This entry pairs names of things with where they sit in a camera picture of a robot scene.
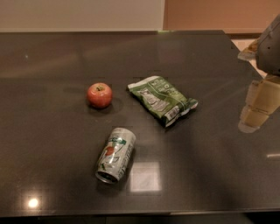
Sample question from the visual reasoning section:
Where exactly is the green chip bag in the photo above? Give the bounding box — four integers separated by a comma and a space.
128, 76, 198, 127

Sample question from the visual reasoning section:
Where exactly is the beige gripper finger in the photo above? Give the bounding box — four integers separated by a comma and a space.
237, 39, 258, 61
238, 74, 280, 133

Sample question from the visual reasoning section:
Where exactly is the silver 7up can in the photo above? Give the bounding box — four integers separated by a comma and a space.
95, 128, 136, 184

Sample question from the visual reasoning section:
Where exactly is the red apple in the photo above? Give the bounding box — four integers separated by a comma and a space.
87, 82, 113, 109

